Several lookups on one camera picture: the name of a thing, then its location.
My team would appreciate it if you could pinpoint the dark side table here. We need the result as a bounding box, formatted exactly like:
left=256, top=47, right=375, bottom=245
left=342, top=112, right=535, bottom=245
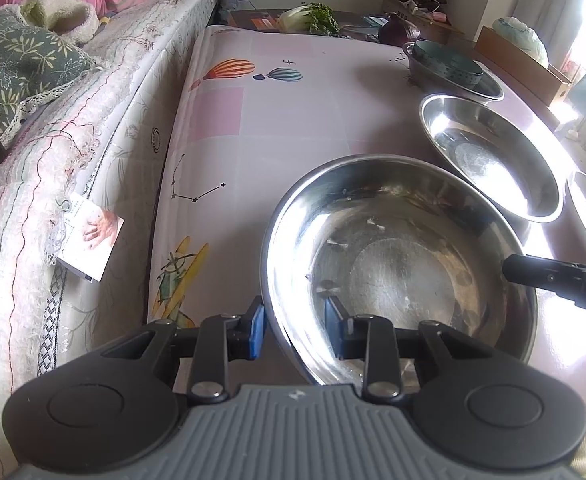
left=230, top=9, right=414, bottom=43

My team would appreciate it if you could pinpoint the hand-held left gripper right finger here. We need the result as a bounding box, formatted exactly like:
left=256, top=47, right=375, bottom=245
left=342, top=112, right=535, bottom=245
left=324, top=296, right=474, bottom=402

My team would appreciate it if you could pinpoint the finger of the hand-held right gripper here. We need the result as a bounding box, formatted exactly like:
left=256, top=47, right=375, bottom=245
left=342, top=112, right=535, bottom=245
left=503, top=254, right=586, bottom=317

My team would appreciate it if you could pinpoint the bok choy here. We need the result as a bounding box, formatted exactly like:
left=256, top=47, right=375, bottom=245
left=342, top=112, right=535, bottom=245
left=278, top=2, right=341, bottom=37

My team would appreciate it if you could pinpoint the large stainless steel plate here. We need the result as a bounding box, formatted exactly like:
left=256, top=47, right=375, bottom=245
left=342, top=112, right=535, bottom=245
left=260, top=155, right=539, bottom=386

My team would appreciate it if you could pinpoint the wrapped napa cabbage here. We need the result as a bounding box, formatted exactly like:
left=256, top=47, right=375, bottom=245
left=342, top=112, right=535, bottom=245
left=492, top=16, right=550, bottom=67

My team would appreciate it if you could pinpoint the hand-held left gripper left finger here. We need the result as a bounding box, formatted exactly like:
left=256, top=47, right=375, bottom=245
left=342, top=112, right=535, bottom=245
left=100, top=296, right=265, bottom=405

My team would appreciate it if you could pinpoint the teal ceramic bowl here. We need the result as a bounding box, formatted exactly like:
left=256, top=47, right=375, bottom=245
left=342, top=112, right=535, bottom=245
left=412, top=40, right=485, bottom=87

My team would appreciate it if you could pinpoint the white fleece garment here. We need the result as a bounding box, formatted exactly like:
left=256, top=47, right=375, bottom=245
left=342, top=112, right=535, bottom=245
left=20, top=0, right=101, bottom=46

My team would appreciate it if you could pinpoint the red cabbage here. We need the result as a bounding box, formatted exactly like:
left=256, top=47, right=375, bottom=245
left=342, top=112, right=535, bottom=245
left=378, top=12, right=421, bottom=48

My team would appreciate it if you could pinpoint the white quilted mattress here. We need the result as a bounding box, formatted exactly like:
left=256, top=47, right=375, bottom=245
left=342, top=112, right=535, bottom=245
left=0, top=0, right=224, bottom=461

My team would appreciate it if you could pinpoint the grey leaf-patterned pillow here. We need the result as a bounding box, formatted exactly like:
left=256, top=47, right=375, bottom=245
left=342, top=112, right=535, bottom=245
left=0, top=10, right=98, bottom=146

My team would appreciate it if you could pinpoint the open cardboard box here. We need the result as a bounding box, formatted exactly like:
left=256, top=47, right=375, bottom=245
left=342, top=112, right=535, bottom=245
left=372, top=0, right=466, bottom=46

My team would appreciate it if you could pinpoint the long brown box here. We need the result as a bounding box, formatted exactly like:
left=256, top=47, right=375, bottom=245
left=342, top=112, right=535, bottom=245
left=474, top=26, right=574, bottom=107

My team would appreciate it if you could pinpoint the medium stainless steel plate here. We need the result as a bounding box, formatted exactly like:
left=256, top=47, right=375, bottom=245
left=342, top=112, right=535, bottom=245
left=419, top=94, right=560, bottom=223

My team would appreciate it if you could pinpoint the paper mattress tag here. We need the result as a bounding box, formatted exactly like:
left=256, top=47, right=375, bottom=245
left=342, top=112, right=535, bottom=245
left=55, top=191, right=126, bottom=283

